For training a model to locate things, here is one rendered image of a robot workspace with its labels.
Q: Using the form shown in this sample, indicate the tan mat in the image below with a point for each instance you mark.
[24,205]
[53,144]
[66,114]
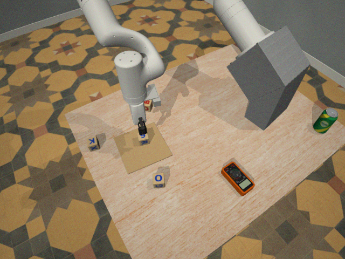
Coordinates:
[136,157]

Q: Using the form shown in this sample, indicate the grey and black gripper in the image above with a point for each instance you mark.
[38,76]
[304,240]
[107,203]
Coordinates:
[139,116]

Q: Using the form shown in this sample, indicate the green drink can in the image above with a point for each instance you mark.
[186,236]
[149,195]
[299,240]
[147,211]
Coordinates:
[325,120]

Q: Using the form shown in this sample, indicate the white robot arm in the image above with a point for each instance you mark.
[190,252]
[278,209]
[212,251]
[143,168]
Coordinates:
[133,72]

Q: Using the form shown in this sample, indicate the orange digital multimeter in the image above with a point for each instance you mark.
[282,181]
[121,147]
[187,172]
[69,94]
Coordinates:
[237,178]

